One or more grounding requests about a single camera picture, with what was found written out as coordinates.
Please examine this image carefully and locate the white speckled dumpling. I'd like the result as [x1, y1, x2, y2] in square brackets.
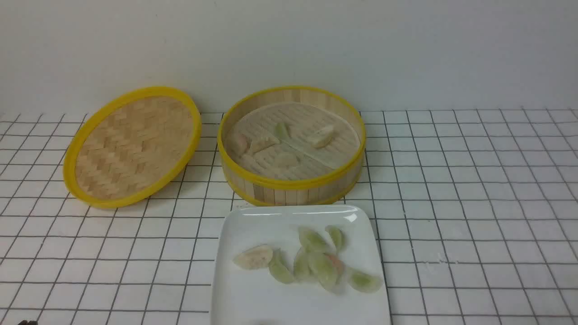
[233, 244, 273, 270]

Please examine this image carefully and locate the white square plate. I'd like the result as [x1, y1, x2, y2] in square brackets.
[210, 205, 392, 325]

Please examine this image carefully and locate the bamboo steamer basket yellow rim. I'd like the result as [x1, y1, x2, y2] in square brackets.
[217, 86, 367, 206]

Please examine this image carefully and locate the green dumpling in steamer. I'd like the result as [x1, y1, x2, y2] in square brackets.
[274, 122, 290, 140]

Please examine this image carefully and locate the pink dumpling in steamer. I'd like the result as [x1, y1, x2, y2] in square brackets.
[229, 133, 249, 156]

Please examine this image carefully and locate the bamboo steamer lid yellow rim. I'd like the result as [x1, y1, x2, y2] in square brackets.
[62, 87, 202, 209]

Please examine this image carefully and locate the white grid tablecloth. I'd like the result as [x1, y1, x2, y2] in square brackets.
[0, 109, 577, 325]

